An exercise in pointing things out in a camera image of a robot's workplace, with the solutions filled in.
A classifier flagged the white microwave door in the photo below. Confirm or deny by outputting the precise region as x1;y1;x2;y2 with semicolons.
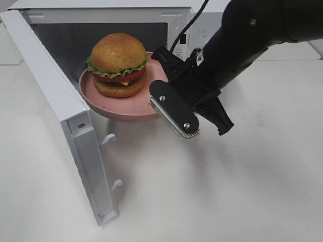
1;10;122;226

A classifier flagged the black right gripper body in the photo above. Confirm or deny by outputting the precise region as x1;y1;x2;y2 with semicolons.
148;47;225;132

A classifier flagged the white microwave oven body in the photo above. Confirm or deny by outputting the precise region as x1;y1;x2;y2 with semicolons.
1;1;225;87

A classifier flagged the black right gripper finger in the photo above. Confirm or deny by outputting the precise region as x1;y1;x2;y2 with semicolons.
151;47;186;81
193;97;234;136

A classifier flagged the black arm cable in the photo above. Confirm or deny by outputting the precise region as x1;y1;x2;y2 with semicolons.
168;0;210;55

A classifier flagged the burger with lettuce and tomato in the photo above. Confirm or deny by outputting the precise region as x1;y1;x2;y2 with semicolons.
86;33;148;98

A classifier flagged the pink round plate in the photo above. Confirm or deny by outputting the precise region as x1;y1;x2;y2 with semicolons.
79;51;168;122

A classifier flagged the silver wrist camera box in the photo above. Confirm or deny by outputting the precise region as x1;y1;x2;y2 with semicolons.
150;95;199;139

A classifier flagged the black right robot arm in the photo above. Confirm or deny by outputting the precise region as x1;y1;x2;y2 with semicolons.
149;1;322;138

